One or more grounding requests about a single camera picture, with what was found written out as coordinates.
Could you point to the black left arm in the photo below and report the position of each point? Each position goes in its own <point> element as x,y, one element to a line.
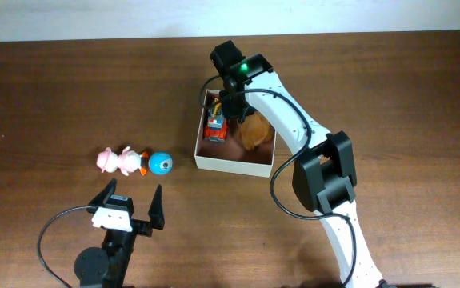
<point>106,266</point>

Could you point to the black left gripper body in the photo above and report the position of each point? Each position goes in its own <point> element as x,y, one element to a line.
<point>140,227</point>

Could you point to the blue ball toy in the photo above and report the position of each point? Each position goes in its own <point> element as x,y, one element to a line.
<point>160,163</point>

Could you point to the red grey toy fire truck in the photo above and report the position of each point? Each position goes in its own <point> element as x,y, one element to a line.
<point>216,127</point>

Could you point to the pink white duck toy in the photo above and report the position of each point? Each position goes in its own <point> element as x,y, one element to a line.
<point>128,161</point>

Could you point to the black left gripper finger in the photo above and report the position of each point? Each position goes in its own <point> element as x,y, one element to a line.
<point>155,212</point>
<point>102,198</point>

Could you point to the white cardboard box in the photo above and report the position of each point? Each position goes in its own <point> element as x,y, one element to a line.
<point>231,156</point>

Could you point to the brown plush toy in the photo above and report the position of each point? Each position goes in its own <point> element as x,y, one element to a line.
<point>255,130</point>

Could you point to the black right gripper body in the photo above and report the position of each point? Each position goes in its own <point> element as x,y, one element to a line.
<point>233,109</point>

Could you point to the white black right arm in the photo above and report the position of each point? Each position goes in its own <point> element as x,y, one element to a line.
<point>324,175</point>

